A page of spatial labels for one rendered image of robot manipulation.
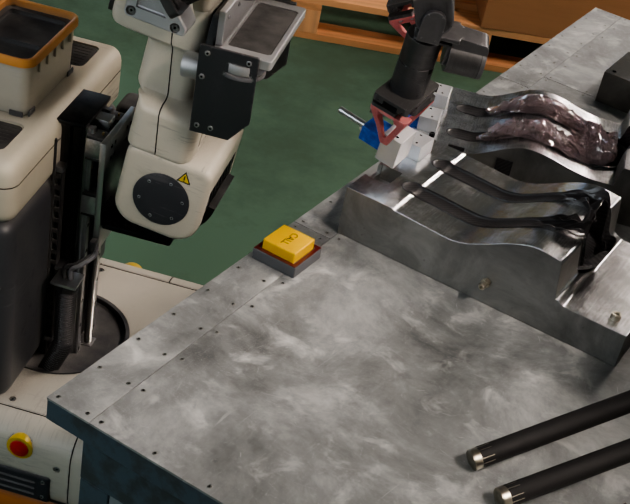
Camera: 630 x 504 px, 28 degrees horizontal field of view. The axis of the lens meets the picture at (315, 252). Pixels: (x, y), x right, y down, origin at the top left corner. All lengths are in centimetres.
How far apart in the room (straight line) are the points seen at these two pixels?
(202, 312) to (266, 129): 221
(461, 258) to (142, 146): 60
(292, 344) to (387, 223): 31
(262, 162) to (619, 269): 195
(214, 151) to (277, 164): 161
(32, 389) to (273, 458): 94
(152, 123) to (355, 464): 78
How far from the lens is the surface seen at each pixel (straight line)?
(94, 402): 168
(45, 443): 240
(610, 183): 229
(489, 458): 168
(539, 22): 469
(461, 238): 198
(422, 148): 215
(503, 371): 187
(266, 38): 212
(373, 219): 203
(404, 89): 196
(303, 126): 408
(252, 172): 378
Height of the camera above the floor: 192
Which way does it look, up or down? 34 degrees down
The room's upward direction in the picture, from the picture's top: 11 degrees clockwise
